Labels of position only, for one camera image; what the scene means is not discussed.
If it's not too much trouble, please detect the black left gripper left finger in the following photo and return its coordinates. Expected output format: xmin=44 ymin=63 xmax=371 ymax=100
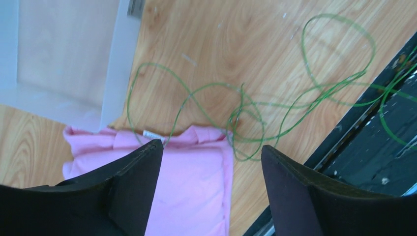
xmin=0 ymin=140 xmax=163 ymax=236

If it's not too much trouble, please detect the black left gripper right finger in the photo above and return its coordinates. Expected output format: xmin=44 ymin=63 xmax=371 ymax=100
xmin=261 ymin=145 xmax=417 ymax=236

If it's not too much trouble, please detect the green wire bundle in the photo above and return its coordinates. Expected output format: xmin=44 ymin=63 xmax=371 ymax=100
xmin=126 ymin=13 xmax=417 ymax=163

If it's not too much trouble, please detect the pink folded cloth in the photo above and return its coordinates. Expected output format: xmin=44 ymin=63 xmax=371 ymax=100
xmin=62 ymin=125 xmax=234 ymax=236

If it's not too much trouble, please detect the clear plastic box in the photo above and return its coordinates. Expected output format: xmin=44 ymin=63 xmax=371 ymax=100
xmin=0 ymin=0 xmax=145 ymax=132

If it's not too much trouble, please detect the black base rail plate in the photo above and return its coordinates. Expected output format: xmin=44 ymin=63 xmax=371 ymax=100
xmin=246 ymin=36 xmax=417 ymax=236

